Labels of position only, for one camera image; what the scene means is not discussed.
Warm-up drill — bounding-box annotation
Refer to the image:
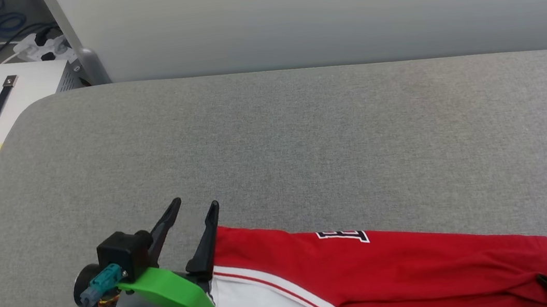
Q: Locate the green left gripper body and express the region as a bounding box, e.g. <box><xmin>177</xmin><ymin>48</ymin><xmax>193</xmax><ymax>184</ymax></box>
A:
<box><xmin>116</xmin><ymin>259</ymin><xmax>216</xmax><ymax>307</ymax></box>

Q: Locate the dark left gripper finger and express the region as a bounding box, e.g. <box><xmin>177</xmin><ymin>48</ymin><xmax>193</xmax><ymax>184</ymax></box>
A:
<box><xmin>178</xmin><ymin>200</ymin><xmax>228</xmax><ymax>282</ymax></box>
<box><xmin>141</xmin><ymin>197</ymin><xmax>189</xmax><ymax>268</ymax></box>

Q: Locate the red jersey garment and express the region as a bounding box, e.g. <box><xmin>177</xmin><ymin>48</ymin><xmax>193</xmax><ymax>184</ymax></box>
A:
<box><xmin>176</xmin><ymin>186</ymin><xmax>547</xmax><ymax>307</ymax></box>

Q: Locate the grey fabric sofa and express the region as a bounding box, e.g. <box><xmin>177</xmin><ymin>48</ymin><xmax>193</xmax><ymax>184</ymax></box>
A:
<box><xmin>0</xmin><ymin>30</ymin><xmax>547</xmax><ymax>307</ymax></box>

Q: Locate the grey metal partition leg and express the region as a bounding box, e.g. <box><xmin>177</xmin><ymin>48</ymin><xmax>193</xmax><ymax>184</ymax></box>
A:
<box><xmin>42</xmin><ymin>0</ymin><xmax>112</xmax><ymax>91</ymax></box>

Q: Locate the white power strip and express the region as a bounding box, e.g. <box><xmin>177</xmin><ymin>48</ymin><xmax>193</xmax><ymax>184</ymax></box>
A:
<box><xmin>11</xmin><ymin>28</ymin><xmax>76</xmax><ymax>69</ymax></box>

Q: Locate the teal left camera connector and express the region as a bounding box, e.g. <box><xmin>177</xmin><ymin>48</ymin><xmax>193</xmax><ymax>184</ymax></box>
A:
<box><xmin>76</xmin><ymin>262</ymin><xmax>131</xmax><ymax>307</ymax></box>

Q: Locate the white box with black handle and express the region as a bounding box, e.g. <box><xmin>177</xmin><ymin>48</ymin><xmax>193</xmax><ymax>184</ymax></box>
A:
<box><xmin>0</xmin><ymin>53</ymin><xmax>97</xmax><ymax>202</ymax></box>

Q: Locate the blue floor cable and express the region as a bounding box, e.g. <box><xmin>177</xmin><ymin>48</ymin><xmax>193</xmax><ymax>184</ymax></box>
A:
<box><xmin>0</xmin><ymin>10</ymin><xmax>30</xmax><ymax>33</ymax></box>

